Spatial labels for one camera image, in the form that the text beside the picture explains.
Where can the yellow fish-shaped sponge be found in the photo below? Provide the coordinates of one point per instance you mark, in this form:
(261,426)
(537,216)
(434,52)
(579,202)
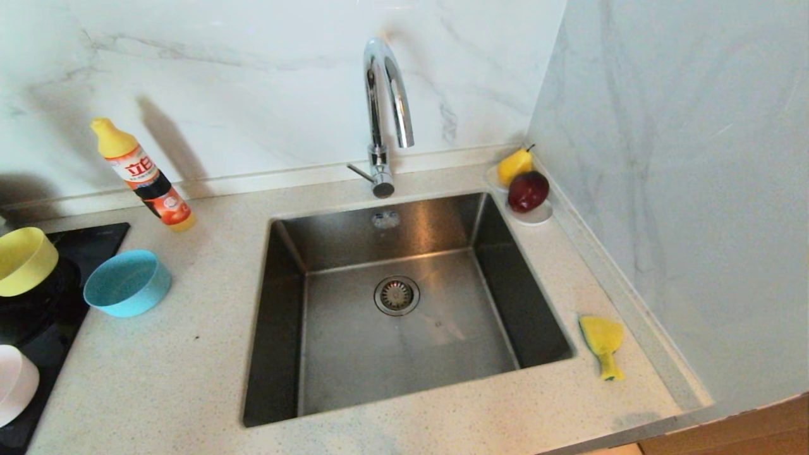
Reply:
(602,336)

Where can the orange yellow dish soap bottle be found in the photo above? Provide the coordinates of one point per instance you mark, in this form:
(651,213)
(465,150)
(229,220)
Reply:
(150,184)

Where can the blue plastic bowl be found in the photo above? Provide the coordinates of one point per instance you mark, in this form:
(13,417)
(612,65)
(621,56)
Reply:
(128,282)

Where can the yellow plastic bowl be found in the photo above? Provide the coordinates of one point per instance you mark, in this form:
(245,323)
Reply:
(25,260)

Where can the pink plastic bowl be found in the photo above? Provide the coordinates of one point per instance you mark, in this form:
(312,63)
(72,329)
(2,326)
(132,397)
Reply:
(16,384)

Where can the stainless steel sink basin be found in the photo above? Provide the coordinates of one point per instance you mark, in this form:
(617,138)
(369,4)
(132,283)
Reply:
(379,366)

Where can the round metal drain strainer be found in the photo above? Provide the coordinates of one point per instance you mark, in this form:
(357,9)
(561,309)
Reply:
(397,296)

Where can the yellow pear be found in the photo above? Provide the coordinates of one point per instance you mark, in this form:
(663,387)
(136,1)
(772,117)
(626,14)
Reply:
(515,167)

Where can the chrome gooseneck faucet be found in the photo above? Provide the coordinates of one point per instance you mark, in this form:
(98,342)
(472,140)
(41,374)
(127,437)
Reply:
(378,101)

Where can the dark red apple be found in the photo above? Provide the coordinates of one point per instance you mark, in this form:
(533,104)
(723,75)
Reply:
(529,191)

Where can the small white dish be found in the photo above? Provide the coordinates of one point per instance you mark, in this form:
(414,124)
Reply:
(534,218)

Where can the black induction cooktop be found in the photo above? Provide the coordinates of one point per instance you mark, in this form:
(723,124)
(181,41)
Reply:
(95,243)

